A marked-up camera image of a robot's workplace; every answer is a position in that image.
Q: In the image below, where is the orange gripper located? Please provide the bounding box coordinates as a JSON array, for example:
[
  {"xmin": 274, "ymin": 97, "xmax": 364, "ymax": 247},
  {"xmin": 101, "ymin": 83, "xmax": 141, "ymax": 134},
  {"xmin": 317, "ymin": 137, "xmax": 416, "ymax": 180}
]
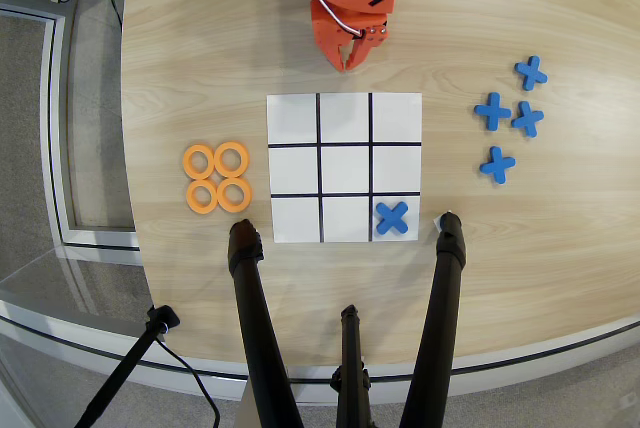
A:
[{"xmin": 309, "ymin": 0, "xmax": 390, "ymax": 73}]

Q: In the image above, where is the orange foam ring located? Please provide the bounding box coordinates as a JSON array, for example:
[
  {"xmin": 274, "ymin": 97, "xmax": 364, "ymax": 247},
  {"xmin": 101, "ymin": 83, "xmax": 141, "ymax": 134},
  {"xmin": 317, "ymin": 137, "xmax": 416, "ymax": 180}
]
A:
[
  {"xmin": 216, "ymin": 176, "xmax": 253, "ymax": 214},
  {"xmin": 213, "ymin": 141, "xmax": 251, "ymax": 179},
  {"xmin": 185, "ymin": 178, "xmax": 221, "ymax": 215},
  {"xmin": 182, "ymin": 142, "xmax": 220, "ymax": 181}
]

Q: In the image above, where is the white tic-tac-toe grid sheet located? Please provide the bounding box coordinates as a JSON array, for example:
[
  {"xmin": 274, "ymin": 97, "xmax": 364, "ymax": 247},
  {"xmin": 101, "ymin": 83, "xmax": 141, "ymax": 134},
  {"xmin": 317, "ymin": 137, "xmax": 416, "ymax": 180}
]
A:
[{"xmin": 265, "ymin": 92, "xmax": 424, "ymax": 245}]

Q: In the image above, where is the blue foam cross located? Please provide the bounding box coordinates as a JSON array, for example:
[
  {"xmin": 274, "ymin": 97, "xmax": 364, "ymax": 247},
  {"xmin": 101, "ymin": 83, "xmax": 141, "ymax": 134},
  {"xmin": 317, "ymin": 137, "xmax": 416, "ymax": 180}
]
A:
[
  {"xmin": 374, "ymin": 200, "xmax": 411, "ymax": 237},
  {"xmin": 510, "ymin": 100, "xmax": 545, "ymax": 139},
  {"xmin": 514, "ymin": 55, "xmax": 549, "ymax": 93},
  {"xmin": 479, "ymin": 145, "xmax": 517, "ymax": 185},
  {"xmin": 473, "ymin": 91, "xmax": 513, "ymax": 132}
]

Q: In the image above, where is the thick black tripod leg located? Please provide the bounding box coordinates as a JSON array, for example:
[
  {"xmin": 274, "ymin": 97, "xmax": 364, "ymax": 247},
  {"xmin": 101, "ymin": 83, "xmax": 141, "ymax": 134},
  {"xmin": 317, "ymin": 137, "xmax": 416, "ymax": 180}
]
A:
[
  {"xmin": 227, "ymin": 218, "xmax": 306, "ymax": 428},
  {"xmin": 398, "ymin": 211, "xmax": 468, "ymax": 428}
]

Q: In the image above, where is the thin black tripod leg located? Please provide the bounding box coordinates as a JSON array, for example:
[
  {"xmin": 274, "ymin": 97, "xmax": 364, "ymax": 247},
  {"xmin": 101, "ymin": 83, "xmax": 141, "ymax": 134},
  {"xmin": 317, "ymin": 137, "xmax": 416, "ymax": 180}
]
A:
[{"xmin": 329, "ymin": 303, "xmax": 374, "ymax": 428}]

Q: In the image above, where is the black pole with clamp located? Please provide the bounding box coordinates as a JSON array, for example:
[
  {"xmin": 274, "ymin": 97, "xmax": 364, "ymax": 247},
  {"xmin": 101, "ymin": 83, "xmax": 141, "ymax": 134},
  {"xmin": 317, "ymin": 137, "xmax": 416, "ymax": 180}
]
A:
[{"xmin": 73, "ymin": 304, "xmax": 182, "ymax": 428}]

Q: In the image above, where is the black cable on pole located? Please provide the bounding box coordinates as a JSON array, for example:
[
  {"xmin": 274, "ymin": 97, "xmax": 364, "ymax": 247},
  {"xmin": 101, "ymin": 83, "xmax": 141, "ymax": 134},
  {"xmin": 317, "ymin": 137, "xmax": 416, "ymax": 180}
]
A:
[{"xmin": 153, "ymin": 335, "xmax": 222, "ymax": 428}]

